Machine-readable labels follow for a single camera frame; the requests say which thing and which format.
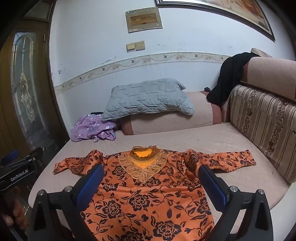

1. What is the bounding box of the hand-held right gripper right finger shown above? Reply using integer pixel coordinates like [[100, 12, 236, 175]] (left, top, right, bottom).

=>
[[198, 165, 274, 241]]

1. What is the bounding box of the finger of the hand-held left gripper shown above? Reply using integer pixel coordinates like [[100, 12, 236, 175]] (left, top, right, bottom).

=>
[[0, 149, 20, 166], [21, 147, 44, 163]]

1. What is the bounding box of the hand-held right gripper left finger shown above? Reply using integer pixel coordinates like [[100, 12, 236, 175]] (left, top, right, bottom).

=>
[[29, 164, 105, 241]]

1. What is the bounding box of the orange floral blouse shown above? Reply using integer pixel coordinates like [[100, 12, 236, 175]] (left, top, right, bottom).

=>
[[53, 146, 257, 241]]

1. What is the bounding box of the person's left hand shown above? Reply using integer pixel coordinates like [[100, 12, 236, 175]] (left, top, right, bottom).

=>
[[0, 185, 29, 232]]

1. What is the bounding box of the purple floral garment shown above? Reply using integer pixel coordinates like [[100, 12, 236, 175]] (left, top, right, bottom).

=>
[[70, 113, 117, 142]]

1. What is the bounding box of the pink quilted sofa seat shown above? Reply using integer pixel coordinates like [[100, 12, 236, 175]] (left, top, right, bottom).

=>
[[29, 120, 289, 234]]

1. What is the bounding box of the wooden stained glass door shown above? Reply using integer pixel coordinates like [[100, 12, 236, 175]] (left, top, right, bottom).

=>
[[0, 19, 70, 163]]

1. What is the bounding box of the pink bolster cushion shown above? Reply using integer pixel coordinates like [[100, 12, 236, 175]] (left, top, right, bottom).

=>
[[120, 91, 222, 136]]

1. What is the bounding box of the striped brown back cushion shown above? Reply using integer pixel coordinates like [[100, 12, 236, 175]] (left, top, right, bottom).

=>
[[229, 85, 296, 183]]

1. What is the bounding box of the grey quilted pillow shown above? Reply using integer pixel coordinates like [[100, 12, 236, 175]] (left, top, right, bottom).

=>
[[102, 78, 195, 121]]

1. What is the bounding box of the black cloth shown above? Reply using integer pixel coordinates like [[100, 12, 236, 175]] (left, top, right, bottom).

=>
[[206, 52, 256, 105]]

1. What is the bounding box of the pink sofa backrest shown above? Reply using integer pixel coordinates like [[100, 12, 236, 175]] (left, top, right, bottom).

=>
[[240, 57, 296, 102]]

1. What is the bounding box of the small framed picture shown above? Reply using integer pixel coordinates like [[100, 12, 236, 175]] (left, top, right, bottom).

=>
[[125, 7, 163, 33]]

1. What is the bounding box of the large framed picture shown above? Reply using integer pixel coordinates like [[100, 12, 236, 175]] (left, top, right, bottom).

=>
[[155, 0, 276, 42]]

